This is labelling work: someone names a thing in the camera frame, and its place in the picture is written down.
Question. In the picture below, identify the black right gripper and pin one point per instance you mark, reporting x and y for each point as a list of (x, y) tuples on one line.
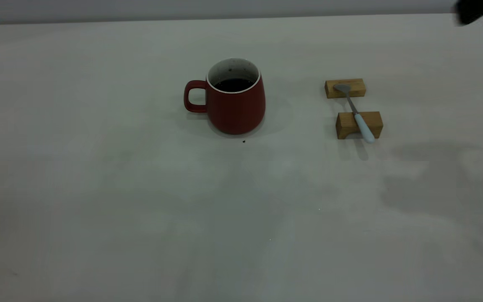
[(474, 9)]

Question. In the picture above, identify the red ceramic cup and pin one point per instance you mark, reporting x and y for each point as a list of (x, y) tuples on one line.
[(237, 111)]

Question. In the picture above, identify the flat rectangular wooden block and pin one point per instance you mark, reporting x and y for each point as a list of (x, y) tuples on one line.
[(357, 89)]

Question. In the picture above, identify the arched wooden block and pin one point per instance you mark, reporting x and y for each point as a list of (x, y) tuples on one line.
[(373, 122)]

